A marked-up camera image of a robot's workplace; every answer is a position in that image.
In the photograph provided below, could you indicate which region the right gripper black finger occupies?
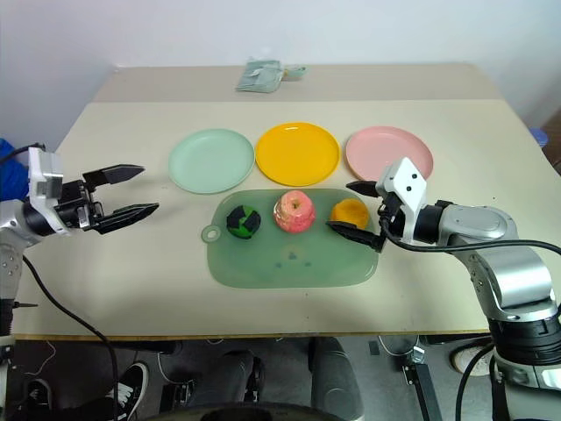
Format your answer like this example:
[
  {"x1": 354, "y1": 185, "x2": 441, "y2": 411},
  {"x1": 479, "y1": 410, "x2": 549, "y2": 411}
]
[
  {"x1": 325, "y1": 221, "x2": 387, "y2": 253},
  {"x1": 345, "y1": 180, "x2": 379, "y2": 197}
]

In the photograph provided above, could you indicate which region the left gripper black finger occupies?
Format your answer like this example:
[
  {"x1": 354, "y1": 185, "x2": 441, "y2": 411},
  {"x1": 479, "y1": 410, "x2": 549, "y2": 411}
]
[
  {"x1": 82, "y1": 164, "x2": 146, "y2": 191},
  {"x1": 92, "y1": 202, "x2": 160, "y2": 235}
]

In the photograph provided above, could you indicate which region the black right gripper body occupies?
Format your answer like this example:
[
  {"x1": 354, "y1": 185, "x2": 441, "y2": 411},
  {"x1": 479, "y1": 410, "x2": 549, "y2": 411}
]
[{"x1": 376, "y1": 191, "x2": 407, "y2": 246}]

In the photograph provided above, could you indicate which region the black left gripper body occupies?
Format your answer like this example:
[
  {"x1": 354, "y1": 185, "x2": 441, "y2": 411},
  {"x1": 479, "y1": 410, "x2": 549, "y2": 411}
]
[{"x1": 56, "y1": 178, "x2": 107, "y2": 232}]

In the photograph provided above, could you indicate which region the orange fruit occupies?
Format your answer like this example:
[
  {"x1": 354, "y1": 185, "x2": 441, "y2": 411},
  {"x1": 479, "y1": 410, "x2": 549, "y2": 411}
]
[{"x1": 329, "y1": 197, "x2": 370, "y2": 232}]

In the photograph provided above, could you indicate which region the pink plate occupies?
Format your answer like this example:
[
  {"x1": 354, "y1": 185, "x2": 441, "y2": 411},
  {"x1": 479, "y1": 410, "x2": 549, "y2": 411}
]
[{"x1": 344, "y1": 125, "x2": 436, "y2": 183}]

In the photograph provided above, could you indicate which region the yellow plate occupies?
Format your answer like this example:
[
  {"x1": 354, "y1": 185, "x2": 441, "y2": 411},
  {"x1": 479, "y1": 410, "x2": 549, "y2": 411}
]
[{"x1": 255, "y1": 122, "x2": 342, "y2": 186}]

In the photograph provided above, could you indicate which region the light green plate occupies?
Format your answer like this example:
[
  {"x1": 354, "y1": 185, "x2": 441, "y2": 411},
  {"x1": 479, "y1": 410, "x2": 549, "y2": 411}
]
[{"x1": 167, "y1": 127, "x2": 256, "y2": 195}]

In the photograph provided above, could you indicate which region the green and black toy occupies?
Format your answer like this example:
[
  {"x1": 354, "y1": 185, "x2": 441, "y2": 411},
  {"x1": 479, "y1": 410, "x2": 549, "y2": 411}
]
[{"x1": 225, "y1": 204, "x2": 263, "y2": 240}]

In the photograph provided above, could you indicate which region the pink red apple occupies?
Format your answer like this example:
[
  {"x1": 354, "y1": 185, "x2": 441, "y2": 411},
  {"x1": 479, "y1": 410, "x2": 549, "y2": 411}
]
[{"x1": 272, "y1": 189, "x2": 317, "y2": 235}]

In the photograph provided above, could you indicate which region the blue fabric object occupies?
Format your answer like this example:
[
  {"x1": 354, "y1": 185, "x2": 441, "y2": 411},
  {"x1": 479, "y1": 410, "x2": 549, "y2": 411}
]
[{"x1": 0, "y1": 137, "x2": 31, "y2": 203}]

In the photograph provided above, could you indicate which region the translucent green cutting mat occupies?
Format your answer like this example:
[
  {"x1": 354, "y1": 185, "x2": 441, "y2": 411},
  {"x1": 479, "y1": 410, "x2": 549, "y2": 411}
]
[{"x1": 201, "y1": 187, "x2": 380, "y2": 289}]

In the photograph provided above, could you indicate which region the small teal bowl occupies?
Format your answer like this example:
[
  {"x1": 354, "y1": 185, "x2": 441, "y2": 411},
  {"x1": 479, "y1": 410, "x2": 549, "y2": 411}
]
[{"x1": 282, "y1": 64, "x2": 309, "y2": 82}]

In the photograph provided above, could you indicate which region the folded grey green cloth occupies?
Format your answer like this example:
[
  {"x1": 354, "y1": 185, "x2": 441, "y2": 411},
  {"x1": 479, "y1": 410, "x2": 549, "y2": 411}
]
[{"x1": 235, "y1": 56, "x2": 286, "y2": 94}]

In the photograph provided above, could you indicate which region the black table leg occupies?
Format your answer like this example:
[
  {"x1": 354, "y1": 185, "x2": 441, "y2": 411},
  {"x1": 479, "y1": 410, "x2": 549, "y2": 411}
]
[{"x1": 401, "y1": 345, "x2": 440, "y2": 421}]

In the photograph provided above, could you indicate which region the black sneaker white sole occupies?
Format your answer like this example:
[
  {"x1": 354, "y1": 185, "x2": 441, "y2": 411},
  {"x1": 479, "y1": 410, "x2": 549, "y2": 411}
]
[
  {"x1": 25, "y1": 378, "x2": 54, "y2": 414},
  {"x1": 114, "y1": 360, "x2": 151, "y2": 416}
]

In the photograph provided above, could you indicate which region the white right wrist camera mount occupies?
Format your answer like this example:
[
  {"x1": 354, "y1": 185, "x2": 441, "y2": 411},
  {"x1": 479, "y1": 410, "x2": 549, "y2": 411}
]
[{"x1": 376, "y1": 156, "x2": 429, "y2": 245}]

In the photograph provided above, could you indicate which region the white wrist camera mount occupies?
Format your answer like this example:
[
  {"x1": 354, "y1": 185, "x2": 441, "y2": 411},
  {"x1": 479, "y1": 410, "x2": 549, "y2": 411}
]
[
  {"x1": 26, "y1": 146, "x2": 71, "y2": 237},
  {"x1": 376, "y1": 156, "x2": 429, "y2": 245}
]

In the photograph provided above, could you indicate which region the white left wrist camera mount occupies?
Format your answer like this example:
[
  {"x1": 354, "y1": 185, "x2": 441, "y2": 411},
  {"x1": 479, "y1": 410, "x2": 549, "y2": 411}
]
[{"x1": 26, "y1": 146, "x2": 71, "y2": 237}]

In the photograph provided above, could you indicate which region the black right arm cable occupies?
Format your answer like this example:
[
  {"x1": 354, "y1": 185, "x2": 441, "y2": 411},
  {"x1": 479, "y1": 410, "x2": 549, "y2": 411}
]
[{"x1": 379, "y1": 214, "x2": 561, "y2": 255}]

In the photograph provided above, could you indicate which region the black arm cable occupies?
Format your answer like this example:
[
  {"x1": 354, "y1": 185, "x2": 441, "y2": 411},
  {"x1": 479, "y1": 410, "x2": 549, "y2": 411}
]
[
  {"x1": 20, "y1": 256, "x2": 120, "y2": 421},
  {"x1": 379, "y1": 214, "x2": 561, "y2": 255}
]

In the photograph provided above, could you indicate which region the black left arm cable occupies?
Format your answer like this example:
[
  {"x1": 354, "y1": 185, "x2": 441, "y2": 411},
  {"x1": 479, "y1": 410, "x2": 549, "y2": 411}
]
[{"x1": 20, "y1": 256, "x2": 120, "y2": 421}]

